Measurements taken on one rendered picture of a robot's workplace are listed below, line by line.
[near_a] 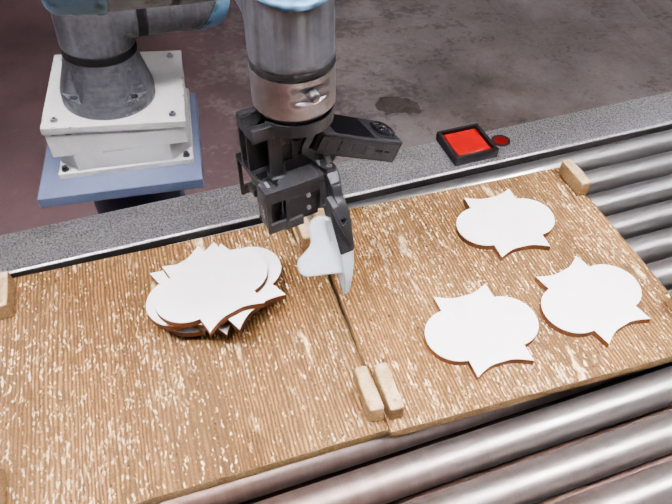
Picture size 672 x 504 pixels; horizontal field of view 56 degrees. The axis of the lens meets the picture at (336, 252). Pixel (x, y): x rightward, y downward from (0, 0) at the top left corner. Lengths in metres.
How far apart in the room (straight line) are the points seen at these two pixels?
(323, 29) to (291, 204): 0.18
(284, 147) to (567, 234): 0.48
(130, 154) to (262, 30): 0.64
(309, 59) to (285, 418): 0.39
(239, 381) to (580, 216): 0.54
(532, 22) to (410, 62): 0.77
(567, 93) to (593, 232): 2.14
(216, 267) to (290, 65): 0.34
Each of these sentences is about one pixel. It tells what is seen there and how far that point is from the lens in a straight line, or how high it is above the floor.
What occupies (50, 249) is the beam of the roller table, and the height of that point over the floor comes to 0.92.
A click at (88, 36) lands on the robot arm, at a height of 1.10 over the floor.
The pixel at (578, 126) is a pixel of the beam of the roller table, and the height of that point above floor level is 0.92.
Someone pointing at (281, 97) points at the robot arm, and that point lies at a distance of 0.54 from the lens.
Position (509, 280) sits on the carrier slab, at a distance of 0.86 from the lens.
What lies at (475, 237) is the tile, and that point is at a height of 0.95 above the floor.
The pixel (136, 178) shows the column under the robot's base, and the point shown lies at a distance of 1.13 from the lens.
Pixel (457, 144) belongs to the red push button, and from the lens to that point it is 1.07.
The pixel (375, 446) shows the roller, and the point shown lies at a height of 0.91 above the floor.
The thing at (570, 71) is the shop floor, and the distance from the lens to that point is 3.23.
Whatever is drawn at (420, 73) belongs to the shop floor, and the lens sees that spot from 3.06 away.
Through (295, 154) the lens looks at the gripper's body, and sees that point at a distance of 0.60.
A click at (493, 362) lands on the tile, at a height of 0.95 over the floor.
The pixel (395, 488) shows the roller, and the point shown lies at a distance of 0.71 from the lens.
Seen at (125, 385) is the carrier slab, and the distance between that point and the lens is 0.78.
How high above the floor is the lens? 1.57
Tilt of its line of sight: 47 degrees down
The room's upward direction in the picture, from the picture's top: straight up
